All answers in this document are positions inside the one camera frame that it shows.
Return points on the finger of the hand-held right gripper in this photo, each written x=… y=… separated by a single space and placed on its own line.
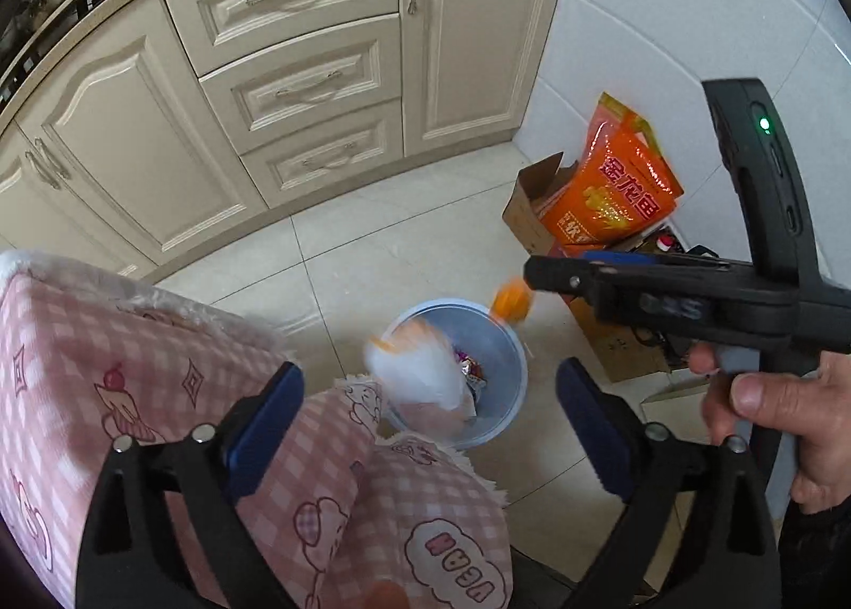
x=631 y=296
x=638 y=257

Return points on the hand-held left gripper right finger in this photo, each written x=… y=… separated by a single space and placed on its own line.
x=592 y=429

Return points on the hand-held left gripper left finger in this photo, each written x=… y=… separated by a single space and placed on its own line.
x=266 y=429

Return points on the light blue plastic bin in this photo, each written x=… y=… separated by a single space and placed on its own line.
x=502 y=363

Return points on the white tissue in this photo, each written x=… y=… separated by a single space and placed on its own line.
x=419 y=369

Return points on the person's right forearm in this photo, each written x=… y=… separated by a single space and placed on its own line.
x=818 y=556

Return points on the person's right hand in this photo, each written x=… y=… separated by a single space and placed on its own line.
x=831 y=436

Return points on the red capped bottle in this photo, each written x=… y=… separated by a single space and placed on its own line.
x=663 y=244

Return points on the orange printed bag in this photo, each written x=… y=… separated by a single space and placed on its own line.
x=618 y=190

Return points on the brown cardboard box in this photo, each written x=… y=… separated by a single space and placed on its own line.
x=525 y=217

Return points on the red snack wrapper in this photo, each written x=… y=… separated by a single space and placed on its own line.
x=471 y=366

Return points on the pink checkered tablecloth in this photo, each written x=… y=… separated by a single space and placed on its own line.
x=100 y=343

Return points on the cream cabinet door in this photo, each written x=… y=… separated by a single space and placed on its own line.
x=479 y=37
x=53 y=223
x=133 y=130

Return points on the cream kitchen cabinet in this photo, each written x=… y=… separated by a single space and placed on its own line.
x=186 y=137

